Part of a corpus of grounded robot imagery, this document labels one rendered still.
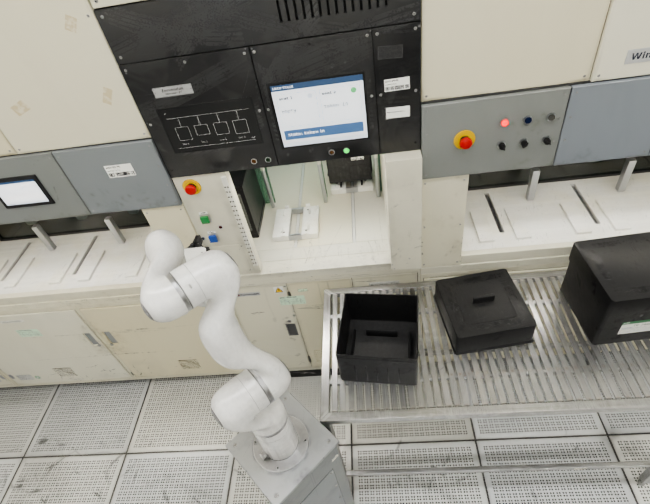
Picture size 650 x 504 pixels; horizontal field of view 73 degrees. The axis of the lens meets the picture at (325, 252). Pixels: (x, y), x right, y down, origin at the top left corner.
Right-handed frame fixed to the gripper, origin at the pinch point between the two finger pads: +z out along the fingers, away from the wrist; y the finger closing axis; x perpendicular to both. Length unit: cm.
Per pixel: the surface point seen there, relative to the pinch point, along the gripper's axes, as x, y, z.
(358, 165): -17, 59, 64
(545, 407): -44, 114, -48
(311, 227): -30, 36, 37
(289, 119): 37, 41, 12
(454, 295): -34, 92, -7
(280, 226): -30, 21, 40
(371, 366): -33, 59, -36
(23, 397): -120, -157, 9
